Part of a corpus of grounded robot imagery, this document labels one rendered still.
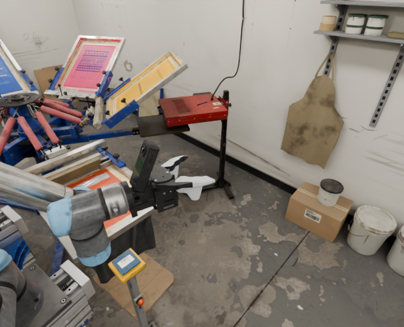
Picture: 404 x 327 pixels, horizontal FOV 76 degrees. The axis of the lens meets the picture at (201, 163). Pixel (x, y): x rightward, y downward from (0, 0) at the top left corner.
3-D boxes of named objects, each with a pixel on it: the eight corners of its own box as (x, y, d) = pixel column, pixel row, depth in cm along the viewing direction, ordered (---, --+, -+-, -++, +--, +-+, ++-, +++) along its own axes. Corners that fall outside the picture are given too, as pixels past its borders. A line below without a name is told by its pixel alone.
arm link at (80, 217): (56, 223, 59) (43, 195, 54) (106, 207, 63) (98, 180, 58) (59, 249, 53) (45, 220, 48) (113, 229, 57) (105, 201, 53)
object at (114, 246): (158, 246, 184) (152, 202, 159) (100, 290, 158) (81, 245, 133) (155, 243, 186) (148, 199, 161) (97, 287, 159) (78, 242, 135)
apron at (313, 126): (329, 167, 258) (368, 57, 198) (326, 170, 254) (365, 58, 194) (281, 148, 288) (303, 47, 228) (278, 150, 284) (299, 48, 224)
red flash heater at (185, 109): (215, 102, 278) (215, 91, 271) (231, 120, 242) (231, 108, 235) (159, 108, 264) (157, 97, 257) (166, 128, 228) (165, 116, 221)
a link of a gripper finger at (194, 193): (215, 196, 63) (178, 195, 64) (214, 175, 60) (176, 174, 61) (214, 204, 60) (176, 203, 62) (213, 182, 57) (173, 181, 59)
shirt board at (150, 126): (181, 119, 274) (181, 111, 270) (190, 137, 243) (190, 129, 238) (43, 136, 244) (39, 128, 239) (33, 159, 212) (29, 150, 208)
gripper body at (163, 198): (169, 191, 69) (125, 205, 65) (165, 162, 65) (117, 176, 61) (181, 205, 63) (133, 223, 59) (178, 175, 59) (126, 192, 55)
